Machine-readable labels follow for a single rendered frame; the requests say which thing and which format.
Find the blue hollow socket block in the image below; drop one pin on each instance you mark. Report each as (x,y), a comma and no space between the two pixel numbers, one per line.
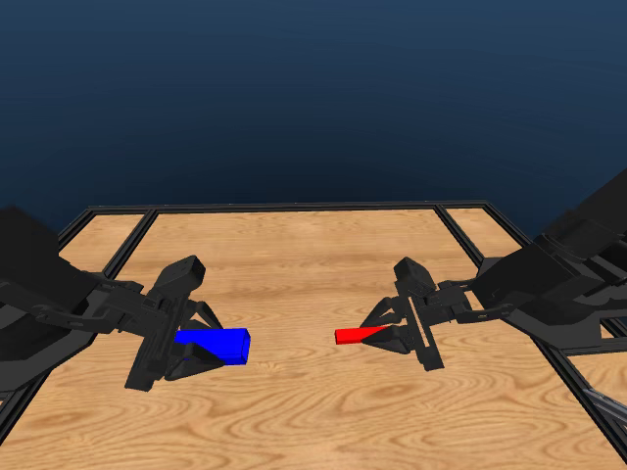
(225,343)

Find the thin red peg bar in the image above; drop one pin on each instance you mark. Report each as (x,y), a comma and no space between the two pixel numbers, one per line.
(350,336)

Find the black table frame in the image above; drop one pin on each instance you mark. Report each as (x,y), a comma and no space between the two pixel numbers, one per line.
(294,207)

